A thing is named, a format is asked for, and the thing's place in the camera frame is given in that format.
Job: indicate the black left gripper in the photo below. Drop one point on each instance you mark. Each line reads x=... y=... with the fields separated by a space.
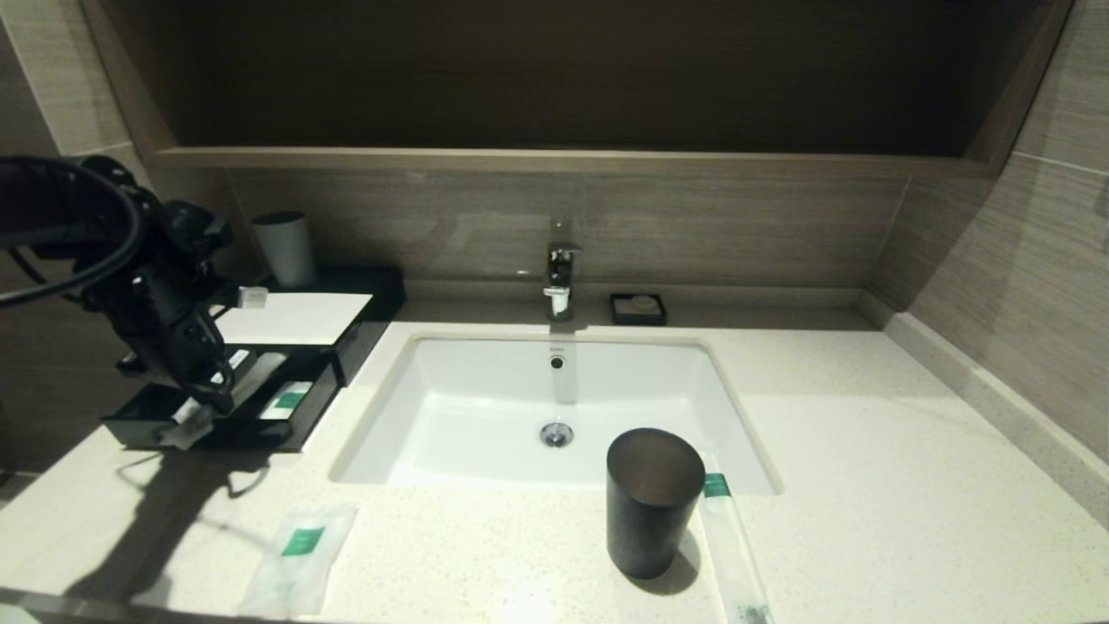
x=173 y=329

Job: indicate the long dental kit packet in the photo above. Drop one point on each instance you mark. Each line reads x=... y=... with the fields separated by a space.
x=186 y=436

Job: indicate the black glossy drawer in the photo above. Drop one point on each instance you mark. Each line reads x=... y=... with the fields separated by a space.
x=260 y=438

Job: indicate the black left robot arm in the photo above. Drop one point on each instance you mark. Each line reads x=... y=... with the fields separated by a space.
x=52 y=208

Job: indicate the black box white ribbed top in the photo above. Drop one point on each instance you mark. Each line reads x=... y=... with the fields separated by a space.
x=295 y=319

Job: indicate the long white packet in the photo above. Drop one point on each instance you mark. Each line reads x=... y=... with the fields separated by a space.
x=195 y=412

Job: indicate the small green label packet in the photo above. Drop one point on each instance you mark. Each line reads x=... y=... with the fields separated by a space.
x=288 y=400

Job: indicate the grey cup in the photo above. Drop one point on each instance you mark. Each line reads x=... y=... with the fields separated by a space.
x=286 y=251

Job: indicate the square shower cap packet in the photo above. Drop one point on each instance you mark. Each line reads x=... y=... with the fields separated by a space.
x=299 y=563

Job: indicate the white sink basin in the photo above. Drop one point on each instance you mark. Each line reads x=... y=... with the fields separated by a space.
x=485 y=407

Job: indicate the chrome sink drain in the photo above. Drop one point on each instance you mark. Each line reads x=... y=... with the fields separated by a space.
x=556 y=433

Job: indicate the chrome faucet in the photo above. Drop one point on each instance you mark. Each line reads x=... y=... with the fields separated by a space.
x=560 y=273

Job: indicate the black soap dish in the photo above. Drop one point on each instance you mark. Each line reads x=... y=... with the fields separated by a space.
x=617 y=312

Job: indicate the round beige soap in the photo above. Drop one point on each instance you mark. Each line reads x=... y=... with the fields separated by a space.
x=642 y=303

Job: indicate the dark tumbler cup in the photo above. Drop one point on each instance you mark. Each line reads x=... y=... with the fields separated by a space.
x=645 y=520

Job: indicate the long green label packet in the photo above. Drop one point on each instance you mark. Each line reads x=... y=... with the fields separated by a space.
x=732 y=555

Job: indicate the wooden wall shelf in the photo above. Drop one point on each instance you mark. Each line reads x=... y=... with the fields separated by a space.
x=554 y=160

